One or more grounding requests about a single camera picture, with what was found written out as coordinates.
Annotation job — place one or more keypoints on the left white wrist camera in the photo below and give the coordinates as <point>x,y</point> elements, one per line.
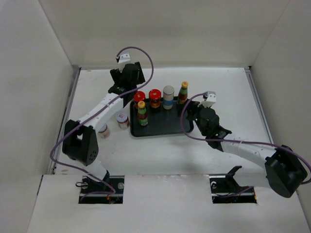
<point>123,58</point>

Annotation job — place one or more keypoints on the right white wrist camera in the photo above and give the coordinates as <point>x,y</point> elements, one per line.
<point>209,99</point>

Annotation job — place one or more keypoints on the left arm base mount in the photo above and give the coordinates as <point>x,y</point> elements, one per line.
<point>94,192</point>

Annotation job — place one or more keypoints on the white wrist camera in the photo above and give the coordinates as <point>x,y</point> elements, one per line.
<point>209,99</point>
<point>123,58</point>

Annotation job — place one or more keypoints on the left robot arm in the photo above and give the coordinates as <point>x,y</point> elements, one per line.
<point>82,145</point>

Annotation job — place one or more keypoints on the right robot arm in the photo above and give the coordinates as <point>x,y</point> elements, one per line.
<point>284,170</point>

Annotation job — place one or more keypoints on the green sauce bottle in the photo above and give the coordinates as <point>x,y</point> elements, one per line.
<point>183,93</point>
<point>142,114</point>

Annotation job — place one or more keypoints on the red-lid sauce jar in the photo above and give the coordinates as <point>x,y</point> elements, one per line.
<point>139,96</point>
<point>154,99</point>

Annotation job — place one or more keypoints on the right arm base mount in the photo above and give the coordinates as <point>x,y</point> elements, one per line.
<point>225,189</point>

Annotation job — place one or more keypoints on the black plastic tray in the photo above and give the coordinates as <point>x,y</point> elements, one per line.
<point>161,122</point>

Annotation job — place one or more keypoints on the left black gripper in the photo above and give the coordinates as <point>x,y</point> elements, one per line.
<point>117,75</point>

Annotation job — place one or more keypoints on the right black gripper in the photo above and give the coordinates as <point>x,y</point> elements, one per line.
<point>192,106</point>

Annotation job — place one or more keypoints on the silver-lid blue jar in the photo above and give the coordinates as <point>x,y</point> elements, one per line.
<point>168,95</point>

